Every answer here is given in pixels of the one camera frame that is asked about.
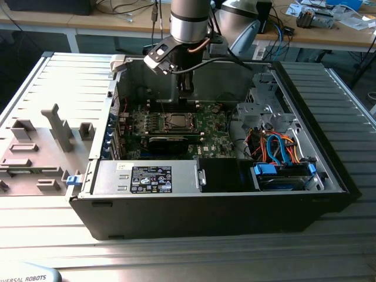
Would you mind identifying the finned CPU cooler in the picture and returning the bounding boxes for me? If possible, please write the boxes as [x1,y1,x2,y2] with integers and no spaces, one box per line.
[296,10,317,29]

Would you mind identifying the CPU socket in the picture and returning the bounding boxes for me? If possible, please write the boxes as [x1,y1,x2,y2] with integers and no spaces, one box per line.
[160,113,196,133]

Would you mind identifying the silver power supply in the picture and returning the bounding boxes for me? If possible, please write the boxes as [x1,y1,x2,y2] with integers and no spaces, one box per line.
[90,160,203,196]

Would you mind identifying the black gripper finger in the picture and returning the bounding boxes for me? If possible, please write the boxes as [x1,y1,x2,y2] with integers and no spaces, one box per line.
[177,72,197,100]

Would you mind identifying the grey parts rack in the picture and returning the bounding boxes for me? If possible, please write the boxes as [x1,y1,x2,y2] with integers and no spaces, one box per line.
[0,103,99,197]

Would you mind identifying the clear plastic bags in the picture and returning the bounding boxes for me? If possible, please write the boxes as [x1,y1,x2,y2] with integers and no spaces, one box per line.
[337,13,376,32]

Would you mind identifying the dark grey wrist camera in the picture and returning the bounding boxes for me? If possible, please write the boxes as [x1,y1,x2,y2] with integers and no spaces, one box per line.
[209,34,230,56]

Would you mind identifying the metal disk bay cage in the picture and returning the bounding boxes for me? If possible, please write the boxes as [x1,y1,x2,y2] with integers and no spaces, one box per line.
[236,72,297,133]

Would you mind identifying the white plastic case latch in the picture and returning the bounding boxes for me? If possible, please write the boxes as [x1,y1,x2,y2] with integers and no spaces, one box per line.
[110,54,127,73]

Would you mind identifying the blue wire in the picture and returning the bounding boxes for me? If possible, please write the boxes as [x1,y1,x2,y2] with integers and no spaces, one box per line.
[266,130,290,167]

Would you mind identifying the black camera cable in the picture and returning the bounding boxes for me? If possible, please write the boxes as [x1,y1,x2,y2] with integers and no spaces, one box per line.
[170,55,254,73]

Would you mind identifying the silver metal box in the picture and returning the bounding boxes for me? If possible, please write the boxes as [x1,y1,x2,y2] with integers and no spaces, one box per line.
[311,11,335,29]

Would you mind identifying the green motherboard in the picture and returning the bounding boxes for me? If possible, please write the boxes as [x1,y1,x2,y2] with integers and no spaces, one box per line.
[119,101,236,161]

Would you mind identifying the hard disk in blue carrier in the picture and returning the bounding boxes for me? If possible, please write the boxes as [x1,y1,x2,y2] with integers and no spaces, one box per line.
[249,163,318,192]

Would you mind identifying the silver CPU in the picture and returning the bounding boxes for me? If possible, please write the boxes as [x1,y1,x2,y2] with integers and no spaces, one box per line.
[170,115,189,127]

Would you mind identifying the light wooden desk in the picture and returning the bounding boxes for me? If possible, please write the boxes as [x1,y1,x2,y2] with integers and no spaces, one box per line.
[252,0,376,53]
[0,0,173,39]

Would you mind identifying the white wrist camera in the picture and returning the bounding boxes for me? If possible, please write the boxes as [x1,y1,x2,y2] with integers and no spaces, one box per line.
[143,36,177,76]

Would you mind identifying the black monitor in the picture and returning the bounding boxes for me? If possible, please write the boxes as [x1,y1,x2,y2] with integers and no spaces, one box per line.
[4,0,95,16]

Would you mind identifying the black graphics card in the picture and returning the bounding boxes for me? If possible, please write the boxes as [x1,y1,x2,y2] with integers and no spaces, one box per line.
[146,135,190,156]

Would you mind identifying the orange wire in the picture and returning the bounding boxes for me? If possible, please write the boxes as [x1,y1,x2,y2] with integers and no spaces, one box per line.
[246,132,302,164]

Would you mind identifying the blue box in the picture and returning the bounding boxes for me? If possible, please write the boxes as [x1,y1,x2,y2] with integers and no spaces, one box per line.
[325,0,364,11]

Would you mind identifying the black PC case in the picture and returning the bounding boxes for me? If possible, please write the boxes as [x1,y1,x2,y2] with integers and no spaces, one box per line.
[68,54,362,241]

